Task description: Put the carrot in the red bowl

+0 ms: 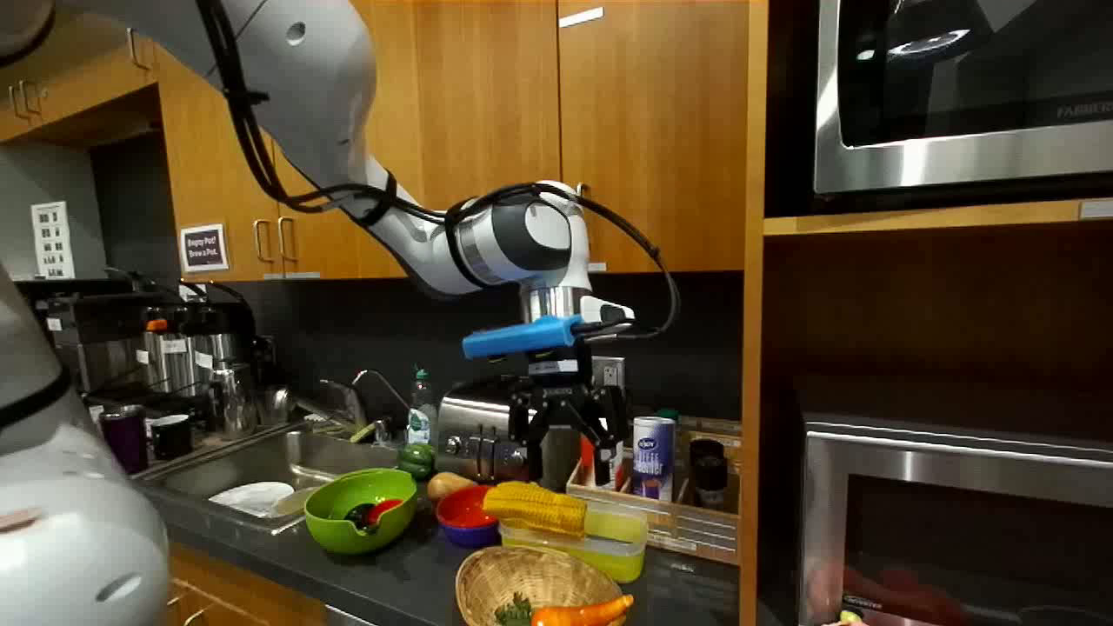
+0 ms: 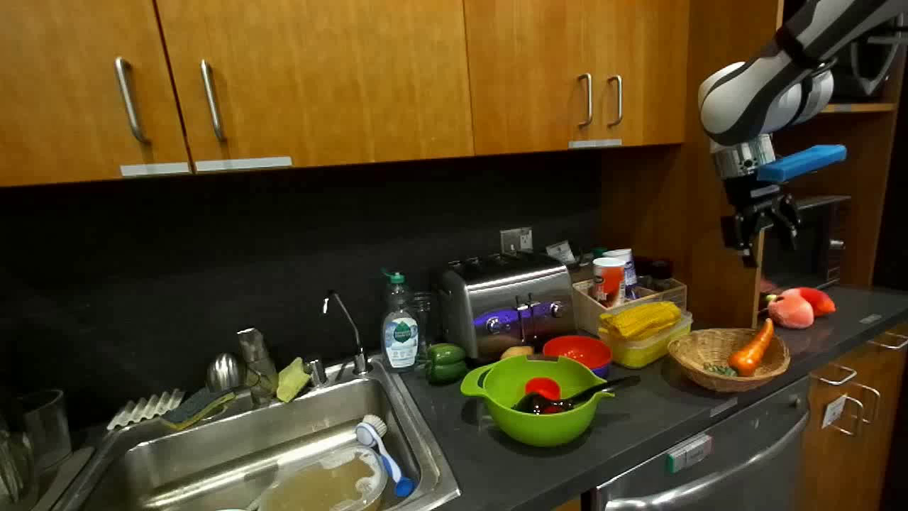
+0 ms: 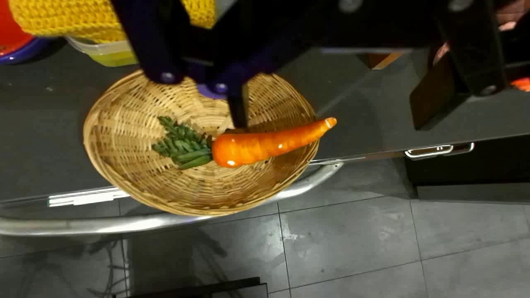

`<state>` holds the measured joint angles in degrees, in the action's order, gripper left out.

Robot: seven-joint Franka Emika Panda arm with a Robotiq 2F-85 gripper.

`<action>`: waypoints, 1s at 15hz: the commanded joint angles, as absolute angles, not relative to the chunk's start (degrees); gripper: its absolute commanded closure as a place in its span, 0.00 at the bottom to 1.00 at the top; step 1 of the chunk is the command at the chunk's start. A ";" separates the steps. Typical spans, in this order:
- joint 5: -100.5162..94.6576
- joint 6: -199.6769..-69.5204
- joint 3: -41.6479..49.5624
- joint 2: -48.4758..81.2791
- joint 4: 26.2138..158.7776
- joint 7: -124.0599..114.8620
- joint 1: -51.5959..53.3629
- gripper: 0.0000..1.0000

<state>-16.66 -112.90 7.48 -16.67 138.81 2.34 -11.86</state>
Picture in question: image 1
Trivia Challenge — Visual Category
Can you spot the yellow knitted cloth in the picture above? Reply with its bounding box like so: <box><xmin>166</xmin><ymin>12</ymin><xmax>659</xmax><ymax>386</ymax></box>
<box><xmin>485</xmin><ymin>481</ymin><xmax>587</xmax><ymax>537</ymax></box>

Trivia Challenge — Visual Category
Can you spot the white plate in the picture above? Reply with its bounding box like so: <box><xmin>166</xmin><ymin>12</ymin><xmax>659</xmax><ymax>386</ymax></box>
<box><xmin>214</xmin><ymin>481</ymin><xmax>301</xmax><ymax>518</ymax></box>

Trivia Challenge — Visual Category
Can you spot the wooden condiment tray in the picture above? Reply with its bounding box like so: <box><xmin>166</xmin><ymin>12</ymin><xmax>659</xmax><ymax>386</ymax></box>
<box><xmin>569</xmin><ymin>414</ymin><xmax>740</xmax><ymax>563</ymax></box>

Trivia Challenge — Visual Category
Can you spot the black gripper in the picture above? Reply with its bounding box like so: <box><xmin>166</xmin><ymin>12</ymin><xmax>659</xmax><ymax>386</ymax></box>
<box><xmin>507</xmin><ymin>357</ymin><xmax>629</xmax><ymax>481</ymax></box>

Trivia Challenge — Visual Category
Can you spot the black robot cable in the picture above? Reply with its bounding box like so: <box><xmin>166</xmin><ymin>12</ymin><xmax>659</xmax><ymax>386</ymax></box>
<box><xmin>191</xmin><ymin>0</ymin><xmax>681</xmax><ymax>347</ymax></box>

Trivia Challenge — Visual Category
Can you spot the dish soap bottle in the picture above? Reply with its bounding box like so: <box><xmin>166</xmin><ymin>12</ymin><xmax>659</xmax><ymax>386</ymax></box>
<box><xmin>403</xmin><ymin>369</ymin><xmax>438</xmax><ymax>444</ymax></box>

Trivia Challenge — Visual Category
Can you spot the lower stainless oven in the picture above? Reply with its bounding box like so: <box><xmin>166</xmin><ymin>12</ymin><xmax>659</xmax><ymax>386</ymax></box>
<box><xmin>798</xmin><ymin>414</ymin><xmax>1113</xmax><ymax>626</ymax></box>

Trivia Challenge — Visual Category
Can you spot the silver toaster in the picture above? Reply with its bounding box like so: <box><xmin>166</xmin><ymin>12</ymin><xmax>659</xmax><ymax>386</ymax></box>
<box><xmin>436</xmin><ymin>396</ymin><xmax>521</xmax><ymax>481</ymax></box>

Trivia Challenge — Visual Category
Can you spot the black coffee machine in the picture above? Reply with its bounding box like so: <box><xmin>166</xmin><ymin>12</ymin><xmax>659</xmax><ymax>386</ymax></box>
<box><xmin>18</xmin><ymin>277</ymin><xmax>259</xmax><ymax>431</ymax></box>

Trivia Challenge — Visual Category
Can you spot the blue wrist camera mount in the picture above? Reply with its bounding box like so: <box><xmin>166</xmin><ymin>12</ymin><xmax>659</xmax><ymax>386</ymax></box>
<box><xmin>463</xmin><ymin>316</ymin><xmax>582</xmax><ymax>357</ymax></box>

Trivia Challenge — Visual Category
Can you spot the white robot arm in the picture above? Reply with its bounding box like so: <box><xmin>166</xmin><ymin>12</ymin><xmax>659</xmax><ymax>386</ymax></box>
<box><xmin>0</xmin><ymin>0</ymin><xmax>632</xmax><ymax>626</ymax></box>

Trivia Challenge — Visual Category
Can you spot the clear plastic container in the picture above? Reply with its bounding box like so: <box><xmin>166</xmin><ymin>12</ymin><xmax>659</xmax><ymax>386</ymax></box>
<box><xmin>500</xmin><ymin>509</ymin><xmax>650</xmax><ymax>583</ymax></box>

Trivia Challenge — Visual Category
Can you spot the steel kitchen sink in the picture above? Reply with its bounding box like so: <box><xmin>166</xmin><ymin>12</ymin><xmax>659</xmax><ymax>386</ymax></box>
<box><xmin>147</xmin><ymin>431</ymin><xmax>402</xmax><ymax>523</ymax></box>

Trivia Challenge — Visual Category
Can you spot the upper stainless microwave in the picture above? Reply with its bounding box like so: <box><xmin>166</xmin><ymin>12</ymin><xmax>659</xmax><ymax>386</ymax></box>
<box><xmin>814</xmin><ymin>0</ymin><xmax>1113</xmax><ymax>194</ymax></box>

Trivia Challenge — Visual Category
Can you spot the red bowl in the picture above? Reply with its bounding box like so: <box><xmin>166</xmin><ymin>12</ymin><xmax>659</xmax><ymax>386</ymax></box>
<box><xmin>436</xmin><ymin>487</ymin><xmax>499</xmax><ymax>551</ymax></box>

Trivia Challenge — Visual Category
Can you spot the orange carrot with green top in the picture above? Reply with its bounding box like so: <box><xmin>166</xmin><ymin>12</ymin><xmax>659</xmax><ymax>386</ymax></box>
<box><xmin>496</xmin><ymin>596</ymin><xmax>632</xmax><ymax>626</ymax></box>

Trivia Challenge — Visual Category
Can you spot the chrome sink faucet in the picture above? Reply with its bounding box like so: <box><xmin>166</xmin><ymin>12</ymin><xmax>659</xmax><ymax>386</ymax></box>
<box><xmin>304</xmin><ymin>369</ymin><xmax>402</xmax><ymax>444</ymax></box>

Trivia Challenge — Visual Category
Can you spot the green mixing bowl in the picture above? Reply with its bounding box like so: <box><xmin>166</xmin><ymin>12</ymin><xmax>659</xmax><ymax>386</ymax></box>
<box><xmin>304</xmin><ymin>466</ymin><xmax>418</xmax><ymax>558</ymax></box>

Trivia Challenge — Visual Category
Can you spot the woven wicker basket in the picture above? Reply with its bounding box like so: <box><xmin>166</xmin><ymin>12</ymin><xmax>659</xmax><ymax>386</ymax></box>
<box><xmin>457</xmin><ymin>545</ymin><xmax>624</xmax><ymax>626</ymax></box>

